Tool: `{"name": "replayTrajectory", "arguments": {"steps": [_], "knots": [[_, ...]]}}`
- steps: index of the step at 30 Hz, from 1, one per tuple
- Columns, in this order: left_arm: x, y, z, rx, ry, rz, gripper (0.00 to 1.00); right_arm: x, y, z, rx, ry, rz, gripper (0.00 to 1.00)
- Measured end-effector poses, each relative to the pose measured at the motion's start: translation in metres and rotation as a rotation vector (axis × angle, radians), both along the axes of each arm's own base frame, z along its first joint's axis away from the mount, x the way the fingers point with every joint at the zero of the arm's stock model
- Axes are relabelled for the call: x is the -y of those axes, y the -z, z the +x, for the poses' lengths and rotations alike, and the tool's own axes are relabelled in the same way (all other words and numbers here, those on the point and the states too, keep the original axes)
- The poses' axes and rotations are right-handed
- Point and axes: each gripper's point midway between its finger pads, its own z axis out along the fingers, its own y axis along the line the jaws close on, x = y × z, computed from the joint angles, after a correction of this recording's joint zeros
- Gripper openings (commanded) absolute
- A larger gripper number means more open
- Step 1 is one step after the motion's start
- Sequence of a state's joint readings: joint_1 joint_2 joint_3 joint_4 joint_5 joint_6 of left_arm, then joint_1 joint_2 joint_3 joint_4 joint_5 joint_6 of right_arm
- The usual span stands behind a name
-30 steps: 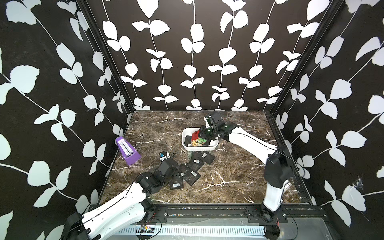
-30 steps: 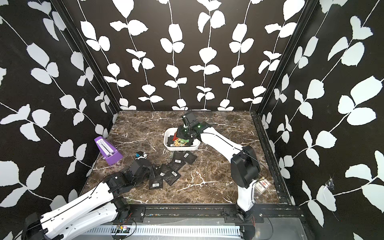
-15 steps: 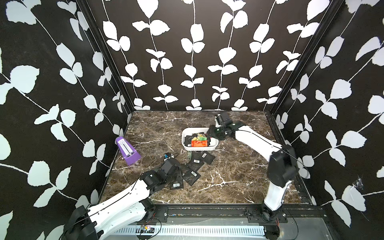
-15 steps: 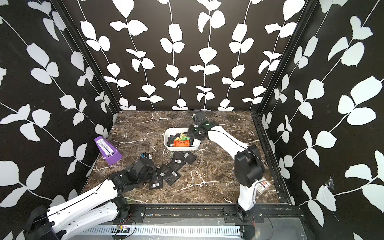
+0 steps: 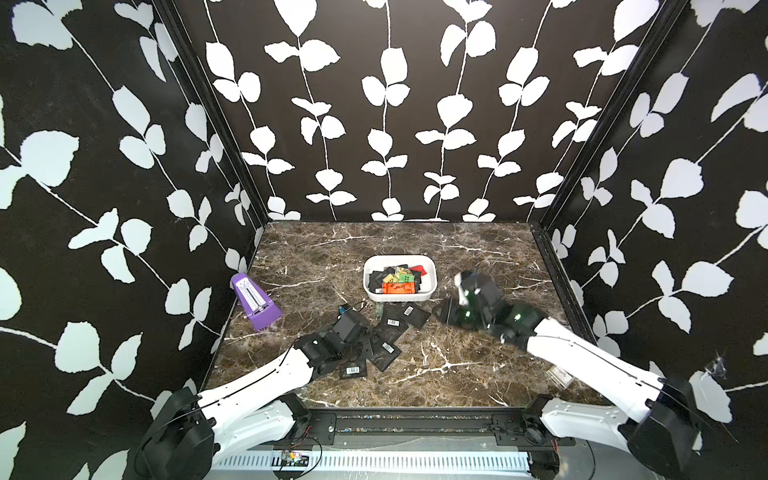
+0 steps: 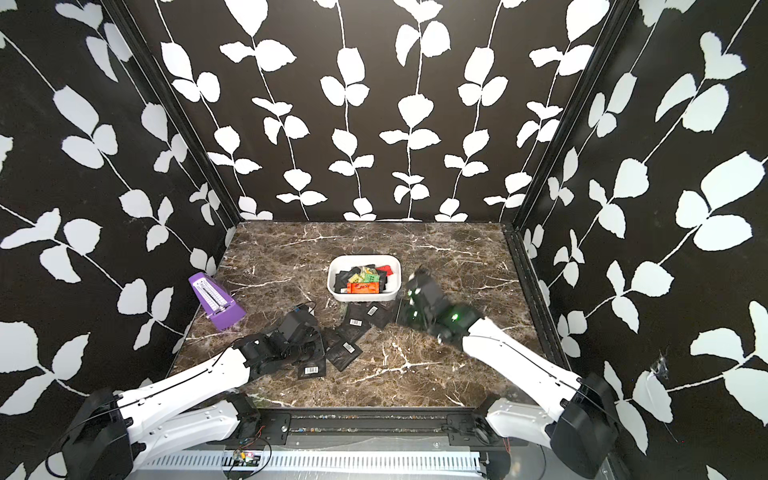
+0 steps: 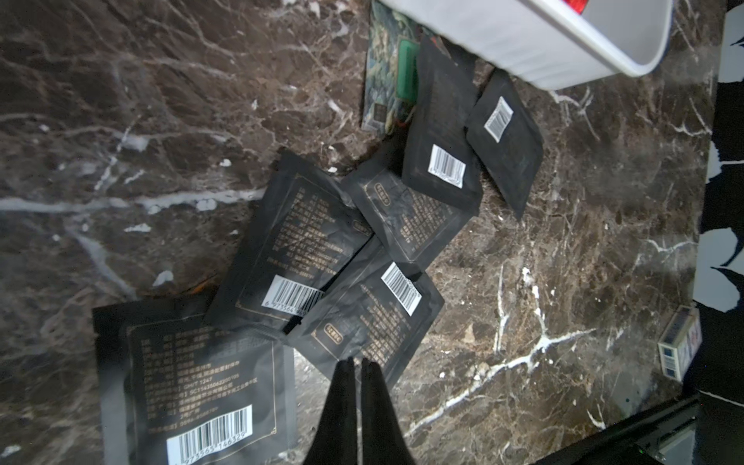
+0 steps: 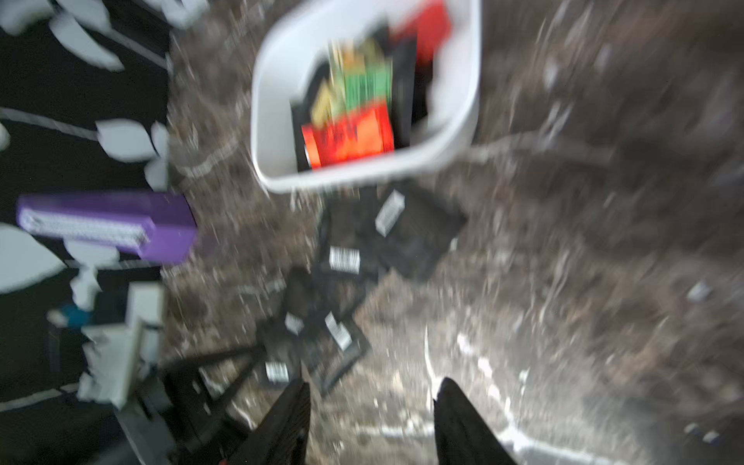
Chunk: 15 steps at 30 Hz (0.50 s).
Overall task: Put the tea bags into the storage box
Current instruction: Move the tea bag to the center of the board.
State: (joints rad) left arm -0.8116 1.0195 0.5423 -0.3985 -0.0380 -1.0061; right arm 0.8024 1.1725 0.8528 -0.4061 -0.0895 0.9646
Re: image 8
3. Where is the black tea bag lower left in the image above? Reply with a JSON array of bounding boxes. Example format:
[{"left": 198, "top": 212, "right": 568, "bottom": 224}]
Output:
[{"left": 257, "top": 325, "right": 301, "bottom": 389}]

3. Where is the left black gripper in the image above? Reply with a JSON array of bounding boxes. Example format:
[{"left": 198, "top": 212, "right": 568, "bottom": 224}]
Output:
[{"left": 159, "top": 344, "right": 267, "bottom": 464}]

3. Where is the large red tea bag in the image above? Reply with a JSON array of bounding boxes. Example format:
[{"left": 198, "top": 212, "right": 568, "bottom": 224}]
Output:
[{"left": 391, "top": 0, "right": 453, "bottom": 69}]

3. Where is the black tea bag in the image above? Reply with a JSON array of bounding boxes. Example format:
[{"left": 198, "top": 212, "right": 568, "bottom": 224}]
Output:
[
  {"left": 278, "top": 263, "right": 367, "bottom": 338},
  {"left": 257, "top": 325, "right": 301, "bottom": 389},
  {"left": 296, "top": 312, "right": 370, "bottom": 397},
  {"left": 316, "top": 179, "right": 469, "bottom": 283}
]

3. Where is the black tea bag upper left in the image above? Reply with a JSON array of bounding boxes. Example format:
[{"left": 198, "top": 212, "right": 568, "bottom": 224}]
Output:
[{"left": 296, "top": 312, "right": 370, "bottom": 397}]

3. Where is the black tea bag top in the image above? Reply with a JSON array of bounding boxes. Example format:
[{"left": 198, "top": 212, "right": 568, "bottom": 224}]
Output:
[{"left": 316, "top": 179, "right": 469, "bottom": 283}]

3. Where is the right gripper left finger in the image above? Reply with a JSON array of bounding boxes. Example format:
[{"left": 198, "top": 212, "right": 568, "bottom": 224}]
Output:
[{"left": 229, "top": 380, "right": 311, "bottom": 465}]

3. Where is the white storage box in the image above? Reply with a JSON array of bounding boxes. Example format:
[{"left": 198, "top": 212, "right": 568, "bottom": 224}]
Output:
[{"left": 250, "top": 1, "right": 484, "bottom": 193}]

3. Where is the yellow patterned tea bag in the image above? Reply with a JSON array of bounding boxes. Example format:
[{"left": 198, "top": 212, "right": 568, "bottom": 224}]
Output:
[{"left": 310, "top": 79, "right": 345, "bottom": 127}]

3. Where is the green tea bag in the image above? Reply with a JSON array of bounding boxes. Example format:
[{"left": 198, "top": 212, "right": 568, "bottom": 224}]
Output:
[{"left": 329, "top": 38, "right": 393, "bottom": 115}]

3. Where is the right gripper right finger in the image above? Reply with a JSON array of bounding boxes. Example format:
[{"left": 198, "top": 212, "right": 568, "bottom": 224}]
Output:
[{"left": 434, "top": 378, "right": 517, "bottom": 465}]

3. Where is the small red tea bag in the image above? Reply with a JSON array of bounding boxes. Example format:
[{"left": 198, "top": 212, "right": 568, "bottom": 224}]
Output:
[{"left": 300, "top": 101, "right": 394, "bottom": 170}]

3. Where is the purple metronome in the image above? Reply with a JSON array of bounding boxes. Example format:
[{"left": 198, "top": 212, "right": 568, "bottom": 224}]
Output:
[{"left": 17, "top": 191, "right": 198, "bottom": 265}]

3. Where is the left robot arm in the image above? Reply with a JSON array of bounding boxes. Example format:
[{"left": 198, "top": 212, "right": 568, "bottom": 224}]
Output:
[{"left": 48, "top": 282, "right": 265, "bottom": 464}]

